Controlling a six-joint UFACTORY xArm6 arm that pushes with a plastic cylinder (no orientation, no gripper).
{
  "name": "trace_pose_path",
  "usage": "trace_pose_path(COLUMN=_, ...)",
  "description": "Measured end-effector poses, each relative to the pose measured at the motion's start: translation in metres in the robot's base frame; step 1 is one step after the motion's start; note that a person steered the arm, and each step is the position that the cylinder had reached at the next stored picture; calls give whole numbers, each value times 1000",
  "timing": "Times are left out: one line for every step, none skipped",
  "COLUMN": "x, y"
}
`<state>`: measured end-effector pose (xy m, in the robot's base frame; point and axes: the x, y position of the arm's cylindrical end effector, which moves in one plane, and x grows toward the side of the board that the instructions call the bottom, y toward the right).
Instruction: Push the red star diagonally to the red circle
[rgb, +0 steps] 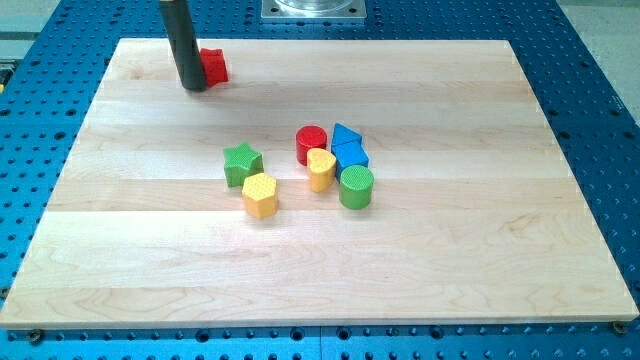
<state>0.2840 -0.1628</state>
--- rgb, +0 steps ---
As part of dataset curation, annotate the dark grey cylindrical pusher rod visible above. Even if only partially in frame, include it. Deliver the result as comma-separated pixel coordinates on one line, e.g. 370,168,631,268
159,0,207,92

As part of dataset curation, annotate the red star block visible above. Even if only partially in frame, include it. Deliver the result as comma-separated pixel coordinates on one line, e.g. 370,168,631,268
200,48,229,88

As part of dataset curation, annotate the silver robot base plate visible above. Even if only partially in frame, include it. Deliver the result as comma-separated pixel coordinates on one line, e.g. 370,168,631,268
261,0,367,20

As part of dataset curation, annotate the red cylinder block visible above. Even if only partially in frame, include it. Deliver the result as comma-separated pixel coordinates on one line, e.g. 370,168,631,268
295,125,328,166

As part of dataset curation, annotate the blue triangle block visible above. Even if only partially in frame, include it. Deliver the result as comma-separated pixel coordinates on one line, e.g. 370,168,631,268
330,123,362,152

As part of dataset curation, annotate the yellow hexagon block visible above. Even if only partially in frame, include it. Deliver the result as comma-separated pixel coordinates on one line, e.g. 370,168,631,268
242,173,278,219

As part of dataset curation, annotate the green star block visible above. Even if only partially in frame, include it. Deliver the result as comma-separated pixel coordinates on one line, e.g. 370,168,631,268
223,142,264,187

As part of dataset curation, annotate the blue cube block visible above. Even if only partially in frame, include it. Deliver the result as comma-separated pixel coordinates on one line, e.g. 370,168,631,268
332,142,369,181

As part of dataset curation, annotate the light wooden board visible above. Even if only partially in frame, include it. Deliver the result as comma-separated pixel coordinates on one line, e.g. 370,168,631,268
1,38,638,330

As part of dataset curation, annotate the green cylinder block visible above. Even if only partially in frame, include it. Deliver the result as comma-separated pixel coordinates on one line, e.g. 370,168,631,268
339,165,375,210

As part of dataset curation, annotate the blue perforated metal table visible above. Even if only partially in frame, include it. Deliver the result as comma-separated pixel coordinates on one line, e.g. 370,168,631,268
1,1,639,359

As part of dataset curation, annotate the yellow heart block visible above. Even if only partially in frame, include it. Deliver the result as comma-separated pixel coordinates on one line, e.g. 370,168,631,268
307,148,337,192

